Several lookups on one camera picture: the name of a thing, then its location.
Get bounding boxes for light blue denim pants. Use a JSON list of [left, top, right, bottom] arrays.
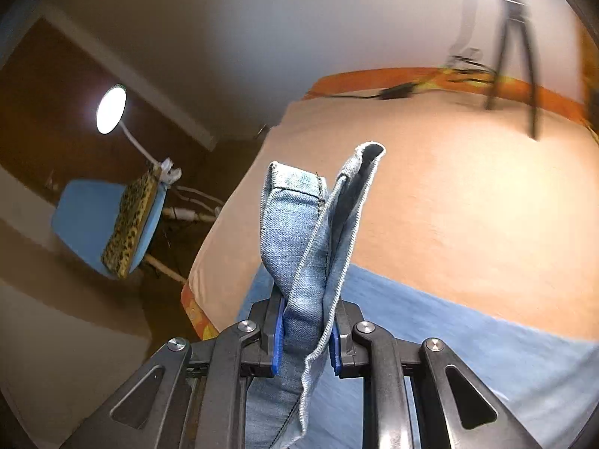
[[234, 141, 599, 449]]

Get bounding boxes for leopard print cushion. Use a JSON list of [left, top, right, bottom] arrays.
[[100, 168, 160, 276]]

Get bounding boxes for orange floral tablecloth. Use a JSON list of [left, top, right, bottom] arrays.
[[180, 68, 599, 342]]

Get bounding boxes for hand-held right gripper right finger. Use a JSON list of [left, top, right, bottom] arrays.
[[328, 302, 544, 449]]

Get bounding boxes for blue chair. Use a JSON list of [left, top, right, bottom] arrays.
[[51, 178, 188, 286]]

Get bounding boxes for white cable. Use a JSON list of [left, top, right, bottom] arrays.
[[166, 186, 225, 223]]

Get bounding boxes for beige cloth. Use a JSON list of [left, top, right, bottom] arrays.
[[187, 89, 599, 342]]

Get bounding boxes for small black tripod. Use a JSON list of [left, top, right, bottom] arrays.
[[484, 0, 541, 140]]

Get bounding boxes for black ring light cable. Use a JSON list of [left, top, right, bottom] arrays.
[[328, 49, 497, 101]]

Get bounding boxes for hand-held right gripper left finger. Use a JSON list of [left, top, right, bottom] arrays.
[[61, 297, 286, 449]]

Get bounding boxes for white desk lamp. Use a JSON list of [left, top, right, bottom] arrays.
[[96, 84, 181, 185]]

